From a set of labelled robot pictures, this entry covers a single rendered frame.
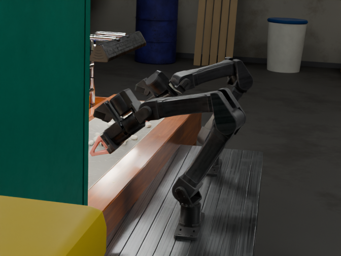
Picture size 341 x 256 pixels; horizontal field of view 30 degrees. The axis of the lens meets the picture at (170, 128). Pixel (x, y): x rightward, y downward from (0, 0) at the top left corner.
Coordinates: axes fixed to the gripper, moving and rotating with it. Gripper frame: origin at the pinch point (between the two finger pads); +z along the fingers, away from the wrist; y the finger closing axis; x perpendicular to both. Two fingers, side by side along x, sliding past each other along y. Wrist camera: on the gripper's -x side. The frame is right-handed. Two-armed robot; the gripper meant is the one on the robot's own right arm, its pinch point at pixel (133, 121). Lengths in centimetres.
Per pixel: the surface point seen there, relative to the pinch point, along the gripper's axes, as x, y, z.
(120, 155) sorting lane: 7.3, 7.5, 9.5
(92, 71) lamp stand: -31, -59, 24
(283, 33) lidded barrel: 28, -694, 7
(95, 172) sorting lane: 6.2, 29.4, 11.0
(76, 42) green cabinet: -21, 99, -39
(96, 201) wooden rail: 12, 61, 0
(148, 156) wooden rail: 13.4, 11.9, -1.5
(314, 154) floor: 109, -284, 1
